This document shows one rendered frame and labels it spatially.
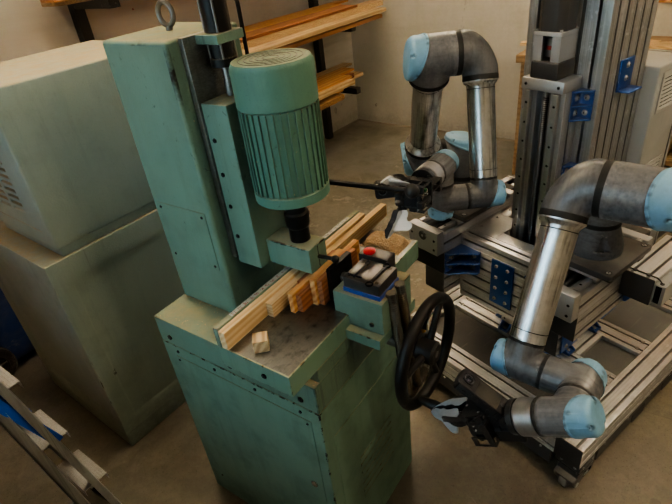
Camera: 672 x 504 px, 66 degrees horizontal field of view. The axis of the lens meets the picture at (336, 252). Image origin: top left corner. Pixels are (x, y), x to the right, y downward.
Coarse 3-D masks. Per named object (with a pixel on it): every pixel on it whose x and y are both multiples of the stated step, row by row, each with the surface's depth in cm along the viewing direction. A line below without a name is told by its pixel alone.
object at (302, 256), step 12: (276, 240) 129; (288, 240) 128; (312, 240) 127; (324, 240) 127; (276, 252) 130; (288, 252) 127; (300, 252) 125; (312, 252) 124; (324, 252) 129; (288, 264) 130; (300, 264) 127; (312, 264) 125
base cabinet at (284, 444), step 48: (192, 384) 155; (240, 384) 137; (384, 384) 150; (240, 432) 153; (288, 432) 135; (336, 432) 131; (384, 432) 158; (240, 480) 173; (288, 480) 150; (336, 480) 138; (384, 480) 168
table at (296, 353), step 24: (360, 240) 150; (408, 264) 145; (288, 312) 125; (312, 312) 124; (336, 312) 123; (288, 336) 118; (312, 336) 117; (336, 336) 120; (360, 336) 121; (384, 336) 119; (240, 360) 115; (264, 360) 112; (288, 360) 111; (312, 360) 113; (288, 384) 108
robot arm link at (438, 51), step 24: (408, 48) 137; (432, 48) 133; (456, 48) 133; (408, 72) 138; (432, 72) 137; (456, 72) 138; (432, 96) 146; (432, 120) 155; (408, 144) 169; (432, 144) 165; (408, 168) 172
